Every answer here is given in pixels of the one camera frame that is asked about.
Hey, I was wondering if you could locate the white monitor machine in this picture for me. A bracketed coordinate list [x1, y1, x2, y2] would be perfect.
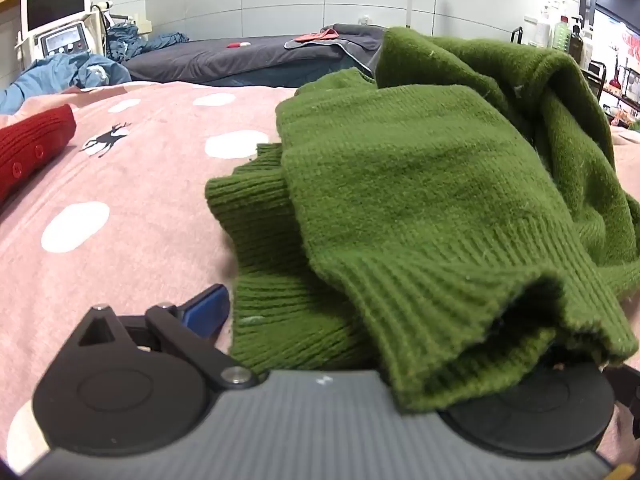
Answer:
[15, 0, 108, 63]

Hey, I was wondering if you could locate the pink polka dot blanket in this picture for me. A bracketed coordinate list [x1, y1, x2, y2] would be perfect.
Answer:
[0, 80, 640, 476]

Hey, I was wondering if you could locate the blue crumpled cloth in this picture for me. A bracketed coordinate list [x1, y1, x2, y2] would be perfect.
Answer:
[0, 52, 132, 115]

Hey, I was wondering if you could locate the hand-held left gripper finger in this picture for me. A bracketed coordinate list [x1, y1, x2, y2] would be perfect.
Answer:
[77, 283, 261, 391]

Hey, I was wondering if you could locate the red knit cardigan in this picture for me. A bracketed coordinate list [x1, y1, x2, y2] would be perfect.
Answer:
[0, 104, 77, 208]

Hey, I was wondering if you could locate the dark grey bed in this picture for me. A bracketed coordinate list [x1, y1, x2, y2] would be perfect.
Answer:
[122, 23, 388, 88]

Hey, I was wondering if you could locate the green knit sweater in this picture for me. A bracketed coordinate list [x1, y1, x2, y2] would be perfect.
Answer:
[205, 26, 640, 413]

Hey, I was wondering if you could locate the dark pump bottle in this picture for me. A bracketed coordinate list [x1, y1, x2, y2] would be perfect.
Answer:
[568, 15, 586, 68]

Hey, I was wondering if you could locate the green plastic bottle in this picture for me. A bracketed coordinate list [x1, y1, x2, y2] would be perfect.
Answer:
[552, 16, 571, 52]

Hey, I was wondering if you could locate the black metal rack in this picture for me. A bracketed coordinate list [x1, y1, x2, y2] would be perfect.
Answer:
[510, 26, 608, 101]

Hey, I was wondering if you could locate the grey towel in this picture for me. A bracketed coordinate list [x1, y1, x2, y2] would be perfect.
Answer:
[284, 23, 390, 73]

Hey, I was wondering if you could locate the white plastic bottle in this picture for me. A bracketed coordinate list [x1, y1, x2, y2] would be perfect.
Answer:
[534, 5, 554, 49]

